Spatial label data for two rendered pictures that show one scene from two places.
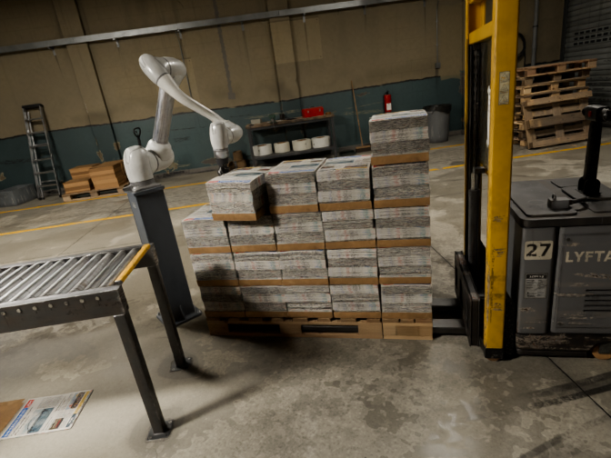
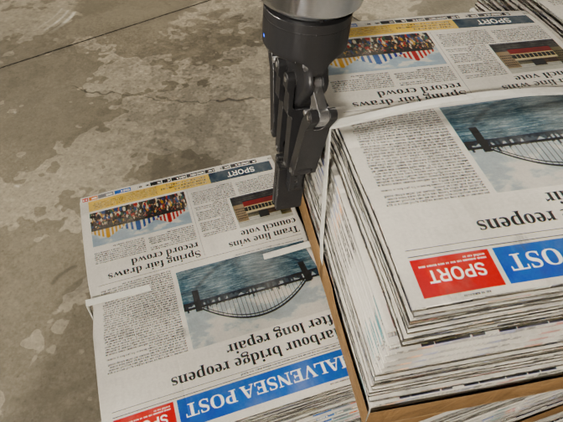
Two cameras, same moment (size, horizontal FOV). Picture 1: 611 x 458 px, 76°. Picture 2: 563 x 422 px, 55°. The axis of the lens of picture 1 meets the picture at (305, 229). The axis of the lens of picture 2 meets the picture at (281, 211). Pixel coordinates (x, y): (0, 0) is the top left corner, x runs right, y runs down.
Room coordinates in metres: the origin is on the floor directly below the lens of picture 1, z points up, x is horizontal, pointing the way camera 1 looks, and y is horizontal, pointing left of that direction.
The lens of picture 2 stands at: (2.07, 0.70, 1.37)
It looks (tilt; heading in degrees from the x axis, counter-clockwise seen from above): 47 degrees down; 326
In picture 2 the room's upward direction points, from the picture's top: straight up
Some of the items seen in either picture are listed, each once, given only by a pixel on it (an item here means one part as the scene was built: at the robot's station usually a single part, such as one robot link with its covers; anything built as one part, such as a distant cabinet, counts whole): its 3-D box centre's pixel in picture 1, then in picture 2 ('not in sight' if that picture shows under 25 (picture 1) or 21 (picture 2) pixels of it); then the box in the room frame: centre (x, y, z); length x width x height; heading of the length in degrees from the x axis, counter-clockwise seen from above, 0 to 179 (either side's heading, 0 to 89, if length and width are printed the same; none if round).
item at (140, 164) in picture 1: (138, 163); not in sight; (2.63, 1.03, 1.17); 0.18 x 0.16 x 0.22; 157
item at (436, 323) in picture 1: (377, 324); not in sight; (2.07, -0.36, 0.05); 1.05 x 0.10 x 0.04; 75
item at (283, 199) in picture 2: not in sight; (290, 183); (2.41, 0.46, 0.95); 0.03 x 0.01 x 0.07; 74
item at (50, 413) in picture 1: (48, 413); not in sight; (1.75, 1.53, 0.00); 0.37 x 0.28 x 0.01; 92
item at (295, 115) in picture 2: not in sight; (300, 122); (2.40, 0.45, 1.04); 0.04 x 0.01 x 0.11; 74
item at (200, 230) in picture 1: (289, 265); (444, 337); (2.33, 0.14, 0.42); 1.17 x 0.39 x 0.83; 75
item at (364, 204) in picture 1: (349, 195); not in sight; (2.22, -0.28, 0.86); 0.38 x 0.29 x 0.04; 164
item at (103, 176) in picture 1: (98, 179); not in sight; (8.03, 4.01, 0.28); 1.20 x 0.83 x 0.57; 92
